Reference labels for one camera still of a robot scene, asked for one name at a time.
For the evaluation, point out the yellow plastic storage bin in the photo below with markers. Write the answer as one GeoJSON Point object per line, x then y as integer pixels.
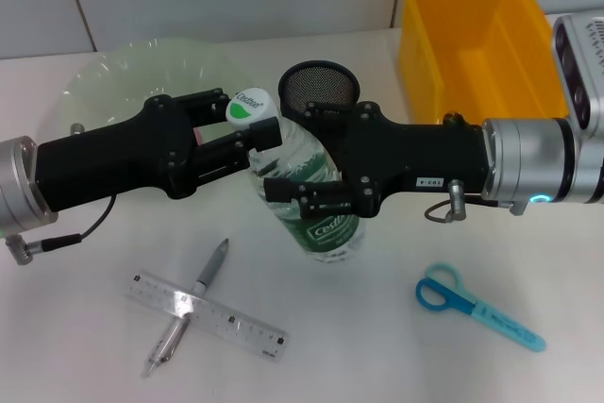
{"type": "Point", "coordinates": [424, 21]}

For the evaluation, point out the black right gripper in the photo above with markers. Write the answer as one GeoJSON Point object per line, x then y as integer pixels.
{"type": "Point", "coordinates": [424, 157]}

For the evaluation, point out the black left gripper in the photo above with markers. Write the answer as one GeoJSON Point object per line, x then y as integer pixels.
{"type": "Point", "coordinates": [108, 162]}

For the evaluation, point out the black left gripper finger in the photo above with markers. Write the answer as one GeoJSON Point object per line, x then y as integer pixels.
{"type": "Point", "coordinates": [264, 134]}

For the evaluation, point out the transparent plastic ruler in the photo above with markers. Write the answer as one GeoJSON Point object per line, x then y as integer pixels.
{"type": "Point", "coordinates": [236, 323]}

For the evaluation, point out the clear water bottle green label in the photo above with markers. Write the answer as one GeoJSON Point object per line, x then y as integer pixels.
{"type": "Point", "coordinates": [330, 238]}

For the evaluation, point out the blue safety scissors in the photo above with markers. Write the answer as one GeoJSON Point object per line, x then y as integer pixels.
{"type": "Point", "coordinates": [472, 304]}

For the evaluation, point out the pale green wavy fruit plate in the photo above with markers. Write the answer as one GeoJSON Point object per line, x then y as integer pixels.
{"type": "Point", "coordinates": [141, 63]}

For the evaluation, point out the black mesh pen cup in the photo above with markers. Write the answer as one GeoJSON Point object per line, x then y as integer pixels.
{"type": "Point", "coordinates": [316, 87]}

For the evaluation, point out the grey pen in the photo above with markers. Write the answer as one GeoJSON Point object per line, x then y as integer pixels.
{"type": "Point", "coordinates": [212, 266]}

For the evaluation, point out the pink peach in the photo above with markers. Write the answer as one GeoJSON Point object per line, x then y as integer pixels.
{"type": "Point", "coordinates": [199, 135]}

